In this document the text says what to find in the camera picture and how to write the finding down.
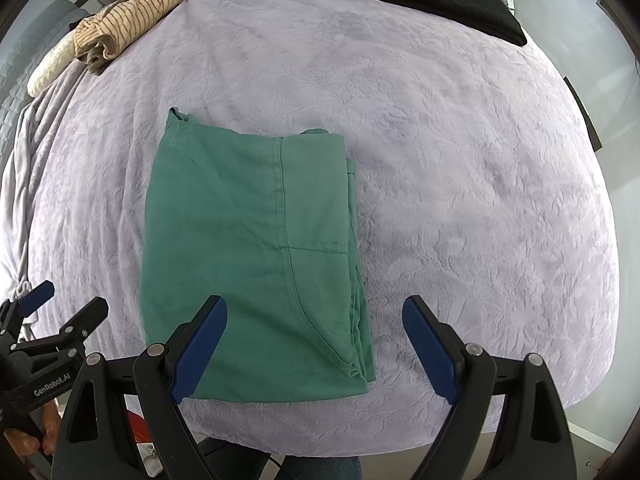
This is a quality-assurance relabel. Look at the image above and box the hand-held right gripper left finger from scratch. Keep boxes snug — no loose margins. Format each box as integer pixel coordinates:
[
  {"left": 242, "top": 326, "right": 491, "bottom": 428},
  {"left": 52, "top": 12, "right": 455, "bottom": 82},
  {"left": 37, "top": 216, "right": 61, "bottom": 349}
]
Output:
[{"left": 50, "top": 294, "right": 229, "bottom": 480}]

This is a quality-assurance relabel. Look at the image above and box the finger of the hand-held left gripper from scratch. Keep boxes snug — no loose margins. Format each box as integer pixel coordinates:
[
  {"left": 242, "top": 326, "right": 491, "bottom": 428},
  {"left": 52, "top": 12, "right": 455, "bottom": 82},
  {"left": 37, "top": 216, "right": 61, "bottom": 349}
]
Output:
[
  {"left": 0, "top": 280, "right": 56, "bottom": 341},
  {"left": 10, "top": 296, "right": 110, "bottom": 361}
]

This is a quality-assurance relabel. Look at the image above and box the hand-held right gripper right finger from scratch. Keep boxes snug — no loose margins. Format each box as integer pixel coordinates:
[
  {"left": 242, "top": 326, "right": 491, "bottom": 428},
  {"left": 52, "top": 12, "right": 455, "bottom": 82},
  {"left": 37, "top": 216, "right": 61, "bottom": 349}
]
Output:
[{"left": 401, "top": 295, "right": 578, "bottom": 480}]

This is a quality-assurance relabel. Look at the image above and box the green work jacket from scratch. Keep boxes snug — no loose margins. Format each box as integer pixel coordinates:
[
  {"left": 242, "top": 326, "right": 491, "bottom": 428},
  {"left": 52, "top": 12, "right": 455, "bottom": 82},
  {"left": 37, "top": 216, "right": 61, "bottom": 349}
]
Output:
[{"left": 141, "top": 106, "right": 377, "bottom": 402}]

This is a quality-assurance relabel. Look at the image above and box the person's left hand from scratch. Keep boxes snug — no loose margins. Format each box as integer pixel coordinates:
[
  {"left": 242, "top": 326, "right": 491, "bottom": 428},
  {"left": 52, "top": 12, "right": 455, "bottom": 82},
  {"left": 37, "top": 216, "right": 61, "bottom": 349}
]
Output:
[{"left": 2, "top": 402, "right": 63, "bottom": 456}]

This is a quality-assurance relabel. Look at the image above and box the red box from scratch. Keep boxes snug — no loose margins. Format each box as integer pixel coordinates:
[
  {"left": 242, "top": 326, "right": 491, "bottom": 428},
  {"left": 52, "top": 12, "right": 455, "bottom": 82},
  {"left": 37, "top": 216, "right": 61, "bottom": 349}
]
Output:
[{"left": 125, "top": 407, "right": 151, "bottom": 446}]

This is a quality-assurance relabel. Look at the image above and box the person's leg in jeans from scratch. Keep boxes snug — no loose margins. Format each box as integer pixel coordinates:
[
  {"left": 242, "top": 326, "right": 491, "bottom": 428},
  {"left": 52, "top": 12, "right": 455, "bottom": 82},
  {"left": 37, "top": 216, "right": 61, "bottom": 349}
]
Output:
[{"left": 200, "top": 437, "right": 363, "bottom": 480}]

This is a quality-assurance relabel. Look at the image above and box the lavender embossed bed blanket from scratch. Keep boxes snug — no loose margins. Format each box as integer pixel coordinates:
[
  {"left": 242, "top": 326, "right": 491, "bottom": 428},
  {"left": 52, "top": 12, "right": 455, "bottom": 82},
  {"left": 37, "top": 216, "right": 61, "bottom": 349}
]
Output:
[{"left": 0, "top": 0, "right": 621, "bottom": 456}]

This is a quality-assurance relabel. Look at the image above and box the cream pillow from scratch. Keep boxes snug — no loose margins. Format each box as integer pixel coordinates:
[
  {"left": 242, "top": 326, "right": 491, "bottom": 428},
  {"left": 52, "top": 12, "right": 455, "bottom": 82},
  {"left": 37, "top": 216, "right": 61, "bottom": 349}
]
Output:
[{"left": 26, "top": 35, "right": 81, "bottom": 98}]

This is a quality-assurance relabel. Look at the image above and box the grey padded headboard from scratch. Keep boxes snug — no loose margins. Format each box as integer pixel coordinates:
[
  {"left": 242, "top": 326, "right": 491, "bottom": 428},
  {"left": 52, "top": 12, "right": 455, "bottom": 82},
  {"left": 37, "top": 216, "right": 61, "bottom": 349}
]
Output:
[{"left": 0, "top": 0, "right": 91, "bottom": 111}]

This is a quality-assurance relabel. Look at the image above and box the beige striped cloth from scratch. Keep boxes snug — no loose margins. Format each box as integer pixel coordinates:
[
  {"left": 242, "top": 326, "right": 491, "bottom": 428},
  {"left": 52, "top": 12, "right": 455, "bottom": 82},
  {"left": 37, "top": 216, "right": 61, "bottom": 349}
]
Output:
[{"left": 73, "top": 0, "right": 183, "bottom": 73}]

